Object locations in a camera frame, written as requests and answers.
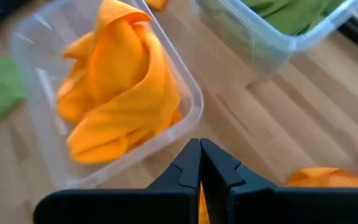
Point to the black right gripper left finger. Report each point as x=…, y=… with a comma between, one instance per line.
x=129, y=207

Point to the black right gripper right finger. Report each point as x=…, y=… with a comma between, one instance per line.
x=291, y=207

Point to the orange microfiber towel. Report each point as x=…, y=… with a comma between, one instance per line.
x=120, y=62
x=204, y=208
x=325, y=177
x=156, y=3
x=98, y=149

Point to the clear plastic bin with label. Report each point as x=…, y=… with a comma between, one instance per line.
x=185, y=102

